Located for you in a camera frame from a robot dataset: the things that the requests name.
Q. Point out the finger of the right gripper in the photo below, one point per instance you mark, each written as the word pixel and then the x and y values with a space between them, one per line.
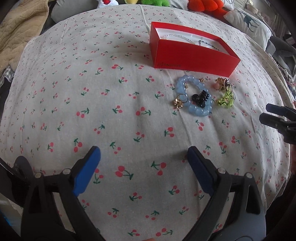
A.
pixel 286 128
pixel 285 111

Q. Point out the gold ring cluster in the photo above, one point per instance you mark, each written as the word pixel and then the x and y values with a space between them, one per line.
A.
pixel 221 84

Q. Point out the cherry print bed sheet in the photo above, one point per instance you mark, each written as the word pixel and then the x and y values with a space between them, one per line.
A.
pixel 89 81

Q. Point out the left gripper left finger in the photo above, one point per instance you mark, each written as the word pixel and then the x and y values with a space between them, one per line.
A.
pixel 84 169

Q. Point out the grey pillow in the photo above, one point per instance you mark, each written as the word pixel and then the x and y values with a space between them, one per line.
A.
pixel 64 9

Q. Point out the red jewelry box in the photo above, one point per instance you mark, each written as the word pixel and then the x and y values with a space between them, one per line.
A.
pixel 183 48

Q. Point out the white bunny plush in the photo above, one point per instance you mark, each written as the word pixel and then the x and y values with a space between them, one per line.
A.
pixel 105 3

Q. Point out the beige quilted blanket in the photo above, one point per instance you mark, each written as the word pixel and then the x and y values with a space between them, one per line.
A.
pixel 19 26

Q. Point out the yellow carrot plush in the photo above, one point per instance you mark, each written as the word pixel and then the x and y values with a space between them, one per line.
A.
pixel 131 1

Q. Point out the green tree plush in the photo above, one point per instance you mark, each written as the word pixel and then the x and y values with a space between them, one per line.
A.
pixel 156 2

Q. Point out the white deer pillow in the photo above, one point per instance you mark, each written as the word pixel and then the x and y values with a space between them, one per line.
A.
pixel 256 29

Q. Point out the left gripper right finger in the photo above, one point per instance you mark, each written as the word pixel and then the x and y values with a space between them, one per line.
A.
pixel 203 169

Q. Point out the red pumpkin plush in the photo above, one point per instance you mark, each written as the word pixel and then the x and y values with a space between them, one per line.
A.
pixel 210 7

